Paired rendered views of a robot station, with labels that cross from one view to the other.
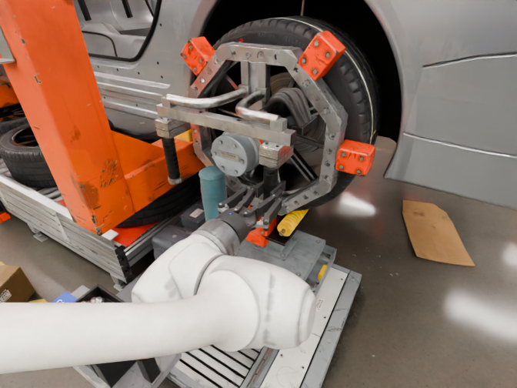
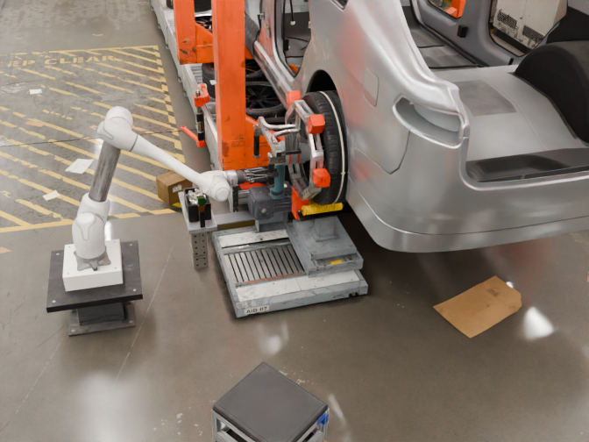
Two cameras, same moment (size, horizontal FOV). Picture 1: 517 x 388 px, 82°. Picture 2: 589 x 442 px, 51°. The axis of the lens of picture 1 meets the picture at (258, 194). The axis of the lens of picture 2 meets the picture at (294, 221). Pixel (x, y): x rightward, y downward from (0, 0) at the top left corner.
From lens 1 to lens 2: 291 cm
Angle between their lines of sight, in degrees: 34
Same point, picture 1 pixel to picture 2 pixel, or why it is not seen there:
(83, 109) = (235, 109)
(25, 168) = not seen: hidden behind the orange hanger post
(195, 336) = (195, 179)
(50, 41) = (230, 81)
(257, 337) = (209, 191)
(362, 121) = (329, 161)
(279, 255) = (315, 238)
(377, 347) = (331, 319)
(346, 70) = (328, 134)
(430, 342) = (365, 338)
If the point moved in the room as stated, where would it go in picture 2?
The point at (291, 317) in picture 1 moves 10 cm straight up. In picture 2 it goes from (216, 188) to (215, 172)
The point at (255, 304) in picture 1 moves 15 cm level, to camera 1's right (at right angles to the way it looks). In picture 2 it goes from (210, 182) to (230, 194)
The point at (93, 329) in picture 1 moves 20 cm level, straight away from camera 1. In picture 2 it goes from (180, 167) to (185, 148)
